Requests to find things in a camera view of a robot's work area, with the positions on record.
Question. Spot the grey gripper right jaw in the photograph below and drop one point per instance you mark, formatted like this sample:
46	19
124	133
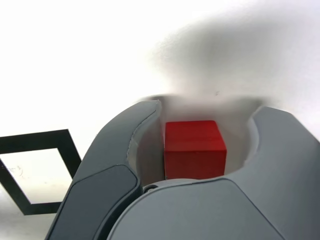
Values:
212	212

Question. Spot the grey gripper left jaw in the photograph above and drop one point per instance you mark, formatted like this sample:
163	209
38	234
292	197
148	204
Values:
100	187

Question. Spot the red cube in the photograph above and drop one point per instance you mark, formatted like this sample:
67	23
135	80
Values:
195	150

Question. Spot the black tape square outline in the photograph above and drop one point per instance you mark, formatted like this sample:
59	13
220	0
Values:
68	150

